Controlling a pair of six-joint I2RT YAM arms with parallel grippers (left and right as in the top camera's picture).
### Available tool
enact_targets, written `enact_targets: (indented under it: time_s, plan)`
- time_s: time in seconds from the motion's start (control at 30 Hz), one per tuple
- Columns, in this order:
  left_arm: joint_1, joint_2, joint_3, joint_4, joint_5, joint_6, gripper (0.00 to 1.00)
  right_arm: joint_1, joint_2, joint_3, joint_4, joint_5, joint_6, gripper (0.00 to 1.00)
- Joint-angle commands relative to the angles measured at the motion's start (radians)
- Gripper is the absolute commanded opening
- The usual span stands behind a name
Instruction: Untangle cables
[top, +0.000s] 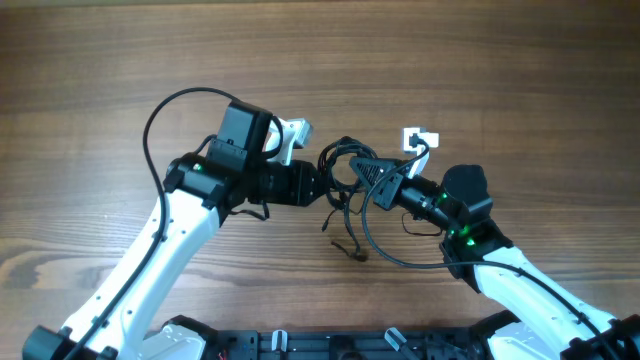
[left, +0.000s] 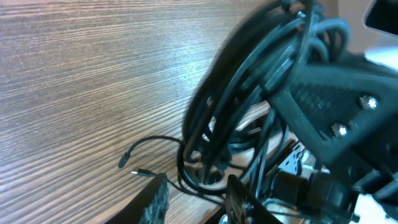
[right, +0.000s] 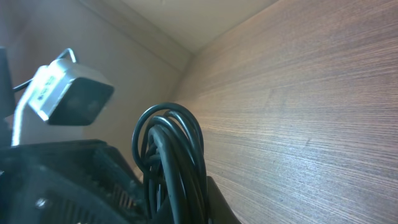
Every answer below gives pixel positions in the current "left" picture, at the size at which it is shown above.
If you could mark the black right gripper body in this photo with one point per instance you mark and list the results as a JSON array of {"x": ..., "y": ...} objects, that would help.
[{"x": 363, "y": 160}]

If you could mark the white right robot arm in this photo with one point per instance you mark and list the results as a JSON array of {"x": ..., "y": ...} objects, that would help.
[{"x": 321, "y": 194}]

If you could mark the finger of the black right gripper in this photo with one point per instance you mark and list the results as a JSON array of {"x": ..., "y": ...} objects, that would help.
[{"x": 330, "y": 108}]

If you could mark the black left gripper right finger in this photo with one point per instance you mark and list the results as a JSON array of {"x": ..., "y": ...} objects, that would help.
[{"x": 244, "y": 208}]

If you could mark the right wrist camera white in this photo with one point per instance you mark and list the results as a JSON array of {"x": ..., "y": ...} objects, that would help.
[{"x": 381, "y": 19}]

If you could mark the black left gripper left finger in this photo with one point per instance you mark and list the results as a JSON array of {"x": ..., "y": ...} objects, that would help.
[{"x": 149, "y": 206}]

